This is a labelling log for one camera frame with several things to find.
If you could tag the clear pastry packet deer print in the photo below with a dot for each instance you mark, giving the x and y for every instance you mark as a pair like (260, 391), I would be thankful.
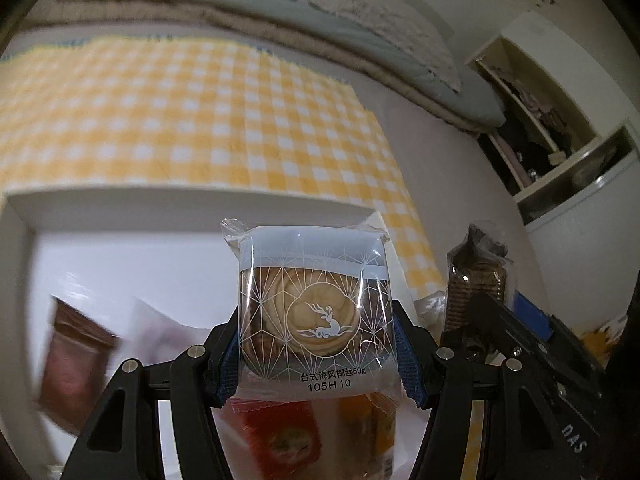
(315, 305)

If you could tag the red snack packet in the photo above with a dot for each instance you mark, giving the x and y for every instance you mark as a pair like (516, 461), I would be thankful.
(282, 440)

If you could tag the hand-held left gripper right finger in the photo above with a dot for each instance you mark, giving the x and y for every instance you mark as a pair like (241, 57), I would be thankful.
(411, 367)

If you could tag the dark brown snack packet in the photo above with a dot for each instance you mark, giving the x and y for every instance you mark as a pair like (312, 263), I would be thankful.
(75, 360)

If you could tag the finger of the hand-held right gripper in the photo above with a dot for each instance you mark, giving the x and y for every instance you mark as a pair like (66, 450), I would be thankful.
(487, 315)
(532, 312)

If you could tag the clear plastic wrapper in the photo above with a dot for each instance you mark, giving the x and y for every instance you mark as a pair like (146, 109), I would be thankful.
(430, 307)

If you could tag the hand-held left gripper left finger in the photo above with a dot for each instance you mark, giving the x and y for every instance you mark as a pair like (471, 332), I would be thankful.
(231, 355)

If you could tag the brown biscuit packet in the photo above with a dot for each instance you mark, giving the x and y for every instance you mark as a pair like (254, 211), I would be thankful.
(480, 272)

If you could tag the white cabinet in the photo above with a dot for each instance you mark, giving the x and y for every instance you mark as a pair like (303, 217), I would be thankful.
(560, 185)

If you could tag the white storage box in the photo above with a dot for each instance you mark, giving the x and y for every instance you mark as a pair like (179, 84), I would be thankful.
(100, 250)

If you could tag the dark clothes pile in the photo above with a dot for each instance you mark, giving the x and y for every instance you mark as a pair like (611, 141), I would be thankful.
(530, 130)

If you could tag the orange snack packet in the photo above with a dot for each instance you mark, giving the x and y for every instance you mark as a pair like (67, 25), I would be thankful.
(367, 435)

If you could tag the yellow checked cloth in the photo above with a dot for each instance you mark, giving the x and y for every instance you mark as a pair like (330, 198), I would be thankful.
(200, 110)

